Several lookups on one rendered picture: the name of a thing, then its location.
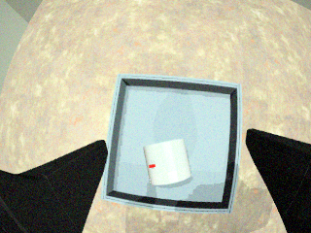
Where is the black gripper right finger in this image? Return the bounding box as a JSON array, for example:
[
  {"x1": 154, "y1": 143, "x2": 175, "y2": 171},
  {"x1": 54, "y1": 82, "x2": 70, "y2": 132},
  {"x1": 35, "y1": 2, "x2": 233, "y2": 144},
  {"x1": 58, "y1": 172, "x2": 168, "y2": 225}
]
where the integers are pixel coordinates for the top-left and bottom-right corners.
[{"x1": 245, "y1": 128, "x2": 311, "y2": 233}]

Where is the white cylinder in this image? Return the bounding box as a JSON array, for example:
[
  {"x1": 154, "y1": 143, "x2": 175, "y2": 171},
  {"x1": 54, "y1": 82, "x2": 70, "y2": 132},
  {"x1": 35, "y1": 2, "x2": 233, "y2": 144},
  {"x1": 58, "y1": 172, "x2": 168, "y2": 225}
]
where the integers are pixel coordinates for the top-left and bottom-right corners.
[{"x1": 143, "y1": 139, "x2": 190, "y2": 185}]

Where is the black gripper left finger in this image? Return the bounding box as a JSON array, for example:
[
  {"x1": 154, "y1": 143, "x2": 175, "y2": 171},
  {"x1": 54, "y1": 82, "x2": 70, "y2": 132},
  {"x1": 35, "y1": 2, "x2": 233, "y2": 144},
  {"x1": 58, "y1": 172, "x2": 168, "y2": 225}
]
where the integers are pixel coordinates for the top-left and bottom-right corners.
[{"x1": 0, "y1": 140, "x2": 108, "y2": 233}]

